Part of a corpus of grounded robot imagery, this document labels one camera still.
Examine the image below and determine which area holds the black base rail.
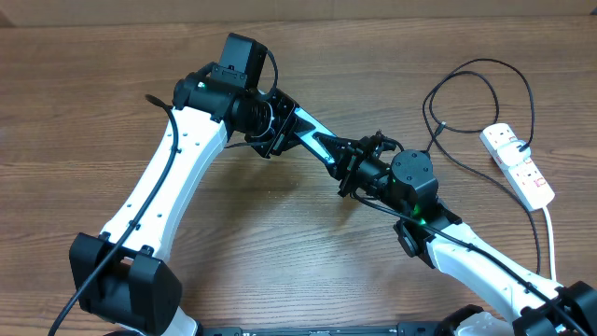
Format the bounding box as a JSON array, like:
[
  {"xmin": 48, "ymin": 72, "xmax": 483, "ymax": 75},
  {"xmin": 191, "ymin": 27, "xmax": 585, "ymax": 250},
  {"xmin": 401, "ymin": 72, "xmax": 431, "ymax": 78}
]
[{"xmin": 201, "ymin": 321, "xmax": 439, "ymax": 336}]

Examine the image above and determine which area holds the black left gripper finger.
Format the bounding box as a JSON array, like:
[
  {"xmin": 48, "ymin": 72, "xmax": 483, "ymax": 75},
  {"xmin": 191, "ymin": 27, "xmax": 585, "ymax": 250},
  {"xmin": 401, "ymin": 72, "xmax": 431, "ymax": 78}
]
[
  {"xmin": 295, "ymin": 116, "xmax": 334, "ymax": 137},
  {"xmin": 279, "ymin": 133, "xmax": 301, "ymax": 153}
]

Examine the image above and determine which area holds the black charging cable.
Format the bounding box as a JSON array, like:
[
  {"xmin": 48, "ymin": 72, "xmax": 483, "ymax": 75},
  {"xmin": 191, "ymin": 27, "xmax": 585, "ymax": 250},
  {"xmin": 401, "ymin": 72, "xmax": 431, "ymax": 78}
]
[{"xmin": 422, "ymin": 58, "xmax": 542, "ymax": 274}]

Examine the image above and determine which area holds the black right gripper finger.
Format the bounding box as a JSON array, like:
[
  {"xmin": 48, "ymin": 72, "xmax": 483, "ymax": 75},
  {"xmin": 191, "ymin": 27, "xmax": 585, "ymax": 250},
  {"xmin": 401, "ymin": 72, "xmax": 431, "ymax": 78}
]
[
  {"xmin": 326, "ymin": 161, "xmax": 349, "ymax": 181},
  {"xmin": 313, "ymin": 132, "xmax": 358, "ymax": 161}
]

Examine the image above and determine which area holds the white charger plug adapter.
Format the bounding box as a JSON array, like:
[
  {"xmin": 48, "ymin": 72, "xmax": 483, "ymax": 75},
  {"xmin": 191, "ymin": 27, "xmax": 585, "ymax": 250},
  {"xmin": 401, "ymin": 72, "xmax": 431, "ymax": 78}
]
[{"xmin": 495, "ymin": 140, "xmax": 531, "ymax": 170}]

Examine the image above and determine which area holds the blue Samsung smartphone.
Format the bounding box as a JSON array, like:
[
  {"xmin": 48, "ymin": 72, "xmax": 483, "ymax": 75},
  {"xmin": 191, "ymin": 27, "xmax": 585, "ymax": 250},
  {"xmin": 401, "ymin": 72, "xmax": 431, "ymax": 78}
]
[{"xmin": 294, "ymin": 107, "xmax": 335, "ymax": 166}]

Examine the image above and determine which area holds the white power strip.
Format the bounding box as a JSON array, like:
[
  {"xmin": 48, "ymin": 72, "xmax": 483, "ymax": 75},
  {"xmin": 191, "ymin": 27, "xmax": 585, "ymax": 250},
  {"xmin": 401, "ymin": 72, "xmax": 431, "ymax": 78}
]
[{"xmin": 479, "ymin": 123, "xmax": 555, "ymax": 211}]

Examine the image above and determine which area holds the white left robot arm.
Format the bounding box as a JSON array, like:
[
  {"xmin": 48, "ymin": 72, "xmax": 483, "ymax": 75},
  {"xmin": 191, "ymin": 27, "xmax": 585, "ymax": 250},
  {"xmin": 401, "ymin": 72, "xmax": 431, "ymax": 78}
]
[{"xmin": 69, "ymin": 34, "xmax": 334, "ymax": 335}]

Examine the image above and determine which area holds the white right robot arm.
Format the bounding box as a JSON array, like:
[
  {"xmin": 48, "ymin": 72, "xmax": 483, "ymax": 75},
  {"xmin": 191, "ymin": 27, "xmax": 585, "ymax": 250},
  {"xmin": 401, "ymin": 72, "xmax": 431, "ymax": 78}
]
[{"xmin": 303, "ymin": 132, "xmax": 596, "ymax": 335}]

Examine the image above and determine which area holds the white power strip cord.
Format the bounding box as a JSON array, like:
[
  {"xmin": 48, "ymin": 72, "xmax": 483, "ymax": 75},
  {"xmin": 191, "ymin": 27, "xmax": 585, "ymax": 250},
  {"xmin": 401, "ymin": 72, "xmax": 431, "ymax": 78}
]
[{"xmin": 542, "ymin": 206, "xmax": 559, "ymax": 281}]

